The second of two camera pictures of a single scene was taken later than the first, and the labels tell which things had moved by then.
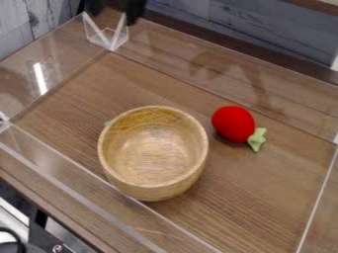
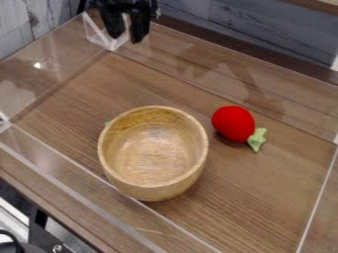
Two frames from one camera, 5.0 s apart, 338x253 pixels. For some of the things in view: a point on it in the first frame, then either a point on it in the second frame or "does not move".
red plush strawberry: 235,126 does not move
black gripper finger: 94,7 to 114,19
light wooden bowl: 154,150 does not move
